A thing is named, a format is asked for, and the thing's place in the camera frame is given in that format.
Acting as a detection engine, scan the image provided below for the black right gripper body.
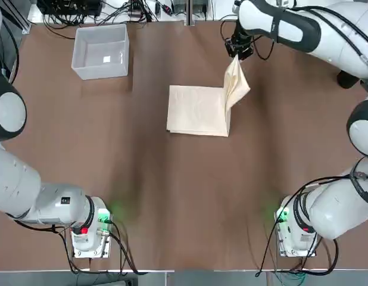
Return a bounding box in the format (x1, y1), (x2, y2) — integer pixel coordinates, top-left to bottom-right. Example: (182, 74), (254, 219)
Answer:
(233, 26), (253, 45)

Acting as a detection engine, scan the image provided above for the cream tablecloth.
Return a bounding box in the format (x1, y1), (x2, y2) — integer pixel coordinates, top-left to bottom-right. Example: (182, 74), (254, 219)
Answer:
(166, 55), (251, 138)

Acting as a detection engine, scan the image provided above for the clear plastic box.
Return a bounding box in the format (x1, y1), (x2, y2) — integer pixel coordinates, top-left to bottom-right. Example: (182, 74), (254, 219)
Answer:
(71, 23), (130, 80)

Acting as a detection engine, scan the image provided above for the black electronics box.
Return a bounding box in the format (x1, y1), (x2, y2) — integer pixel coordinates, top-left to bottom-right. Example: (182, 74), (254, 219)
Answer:
(37, 0), (102, 16)

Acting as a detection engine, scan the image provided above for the black power supply unit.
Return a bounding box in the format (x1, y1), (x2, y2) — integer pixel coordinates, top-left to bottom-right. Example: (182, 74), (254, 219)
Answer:
(193, 0), (209, 14)

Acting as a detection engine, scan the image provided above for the aluminium frame post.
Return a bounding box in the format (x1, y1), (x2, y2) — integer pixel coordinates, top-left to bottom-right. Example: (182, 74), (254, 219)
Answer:
(185, 0), (197, 27)

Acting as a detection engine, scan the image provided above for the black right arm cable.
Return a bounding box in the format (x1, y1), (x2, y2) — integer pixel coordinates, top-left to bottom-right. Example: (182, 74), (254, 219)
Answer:
(291, 5), (368, 227)

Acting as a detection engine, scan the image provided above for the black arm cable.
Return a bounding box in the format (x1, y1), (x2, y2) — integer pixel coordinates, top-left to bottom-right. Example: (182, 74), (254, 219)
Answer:
(291, 5), (368, 227)
(0, 26), (20, 88)

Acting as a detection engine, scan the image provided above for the black table cable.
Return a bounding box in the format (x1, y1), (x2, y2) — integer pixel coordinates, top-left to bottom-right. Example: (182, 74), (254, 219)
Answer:
(42, 13), (77, 40)

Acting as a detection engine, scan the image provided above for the aluminium frame rail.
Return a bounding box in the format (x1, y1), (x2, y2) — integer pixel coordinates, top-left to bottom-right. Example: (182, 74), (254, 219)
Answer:
(11, 0), (32, 34)

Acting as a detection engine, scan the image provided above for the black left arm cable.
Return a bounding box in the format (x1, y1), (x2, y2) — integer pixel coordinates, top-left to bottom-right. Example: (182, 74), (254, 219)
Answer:
(0, 26), (20, 88)

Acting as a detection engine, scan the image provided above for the black right base cable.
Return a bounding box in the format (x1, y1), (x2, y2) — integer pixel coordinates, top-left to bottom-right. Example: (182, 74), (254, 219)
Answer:
(254, 219), (282, 276)

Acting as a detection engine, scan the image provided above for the black base cable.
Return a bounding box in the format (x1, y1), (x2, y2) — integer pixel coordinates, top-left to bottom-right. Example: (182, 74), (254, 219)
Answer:
(108, 219), (149, 275)
(254, 219), (282, 276)

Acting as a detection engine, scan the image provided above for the black left base cable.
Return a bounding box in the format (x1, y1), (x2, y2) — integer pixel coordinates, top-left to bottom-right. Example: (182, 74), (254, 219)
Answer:
(108, 219), (149, 275)

